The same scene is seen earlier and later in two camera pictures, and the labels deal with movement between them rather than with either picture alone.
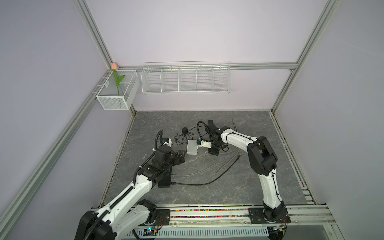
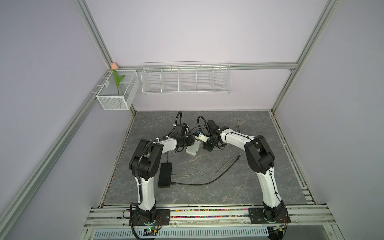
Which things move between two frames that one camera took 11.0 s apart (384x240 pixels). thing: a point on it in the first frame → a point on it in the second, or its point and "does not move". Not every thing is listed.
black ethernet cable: [213, 178] does not move
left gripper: [181, 156] → [191, 138]
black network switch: [165, 181] does not move
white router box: [192, 147] does not move
